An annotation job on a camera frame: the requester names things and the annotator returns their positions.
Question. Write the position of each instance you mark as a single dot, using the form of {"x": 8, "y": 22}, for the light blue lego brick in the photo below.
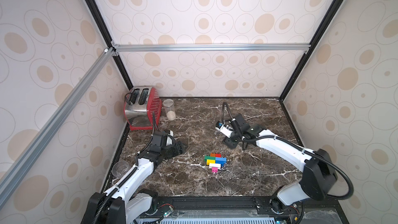
{"x": 220, "y": 160}

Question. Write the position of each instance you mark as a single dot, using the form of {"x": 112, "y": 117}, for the horizontal aluminium back rail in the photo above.
{"x": 212, "y": 47}

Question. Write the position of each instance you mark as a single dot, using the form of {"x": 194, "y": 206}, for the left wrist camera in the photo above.
{"x": 170, "y": 137}

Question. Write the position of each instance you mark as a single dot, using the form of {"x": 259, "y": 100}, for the green lego brick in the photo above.
{"x": 209, "y": 158}

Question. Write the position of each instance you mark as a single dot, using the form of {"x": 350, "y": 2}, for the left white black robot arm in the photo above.
{"x": 120, "y": 204}

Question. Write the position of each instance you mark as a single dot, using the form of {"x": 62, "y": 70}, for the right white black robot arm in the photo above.
{"x": 319, "y": 174}

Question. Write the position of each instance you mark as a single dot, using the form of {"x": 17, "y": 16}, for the yellow lego brick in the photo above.
{"x": 209, "y": 161}

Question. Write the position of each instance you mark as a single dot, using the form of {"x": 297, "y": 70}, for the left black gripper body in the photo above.
{"x": 171, "y": 150}

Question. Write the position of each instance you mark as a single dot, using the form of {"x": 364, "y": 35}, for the white lego brick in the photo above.
{"x": 215, "y": 165}

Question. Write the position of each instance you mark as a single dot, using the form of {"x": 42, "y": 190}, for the clear glass with powder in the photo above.
{"x": 169, "y": 107}

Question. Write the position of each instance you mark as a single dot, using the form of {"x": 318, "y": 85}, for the left aluminium side rail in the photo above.
{"x": 30, "y": 155}

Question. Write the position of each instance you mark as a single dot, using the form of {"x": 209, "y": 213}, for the red silver toaster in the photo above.
{"x": 142, "y": 108}

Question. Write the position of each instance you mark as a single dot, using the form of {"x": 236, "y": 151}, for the clear plastic cup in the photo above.
{"x": 120, "y": 168}

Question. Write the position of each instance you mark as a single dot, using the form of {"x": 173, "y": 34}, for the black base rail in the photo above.
{"x": 242, "y": 210}

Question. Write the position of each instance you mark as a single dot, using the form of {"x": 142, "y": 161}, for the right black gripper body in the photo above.
{"x": 233, "y": 140}

